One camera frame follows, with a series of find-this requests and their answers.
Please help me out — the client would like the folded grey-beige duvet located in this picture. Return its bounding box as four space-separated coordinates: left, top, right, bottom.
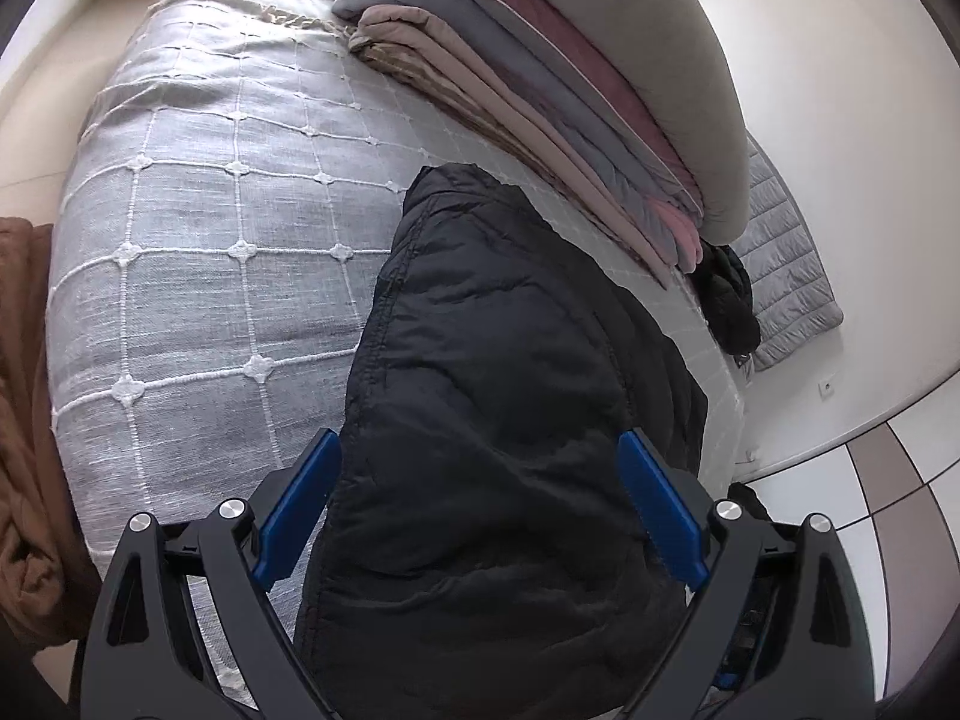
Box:
439 0 752 247

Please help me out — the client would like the brown cloth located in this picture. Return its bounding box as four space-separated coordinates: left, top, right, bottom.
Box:
0 216 103 650

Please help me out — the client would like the folded dusty pink quilt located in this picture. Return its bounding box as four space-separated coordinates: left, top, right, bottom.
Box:
349 4 703 275

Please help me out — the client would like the folded brown striped blanket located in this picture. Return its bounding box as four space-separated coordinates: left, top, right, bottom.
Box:
351 41 677 290

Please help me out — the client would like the bed with grey checked bedspread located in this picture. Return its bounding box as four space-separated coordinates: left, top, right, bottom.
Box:
46 0 751 698

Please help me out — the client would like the folded mauve blanket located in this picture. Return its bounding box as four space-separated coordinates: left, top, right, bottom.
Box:
442 0 695 197

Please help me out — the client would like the black puffer jacket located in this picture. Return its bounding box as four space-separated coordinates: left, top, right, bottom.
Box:
292 163 710 720

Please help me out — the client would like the grey quilted mat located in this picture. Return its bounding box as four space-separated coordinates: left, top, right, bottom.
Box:
731 131 845 373

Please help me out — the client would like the small black garment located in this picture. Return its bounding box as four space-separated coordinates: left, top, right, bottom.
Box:
688 240 763 358

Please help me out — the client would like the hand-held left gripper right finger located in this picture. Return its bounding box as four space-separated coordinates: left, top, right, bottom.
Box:
616 427 878 720

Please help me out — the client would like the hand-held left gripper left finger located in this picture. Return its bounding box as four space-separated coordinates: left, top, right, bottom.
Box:
75 427 344 720

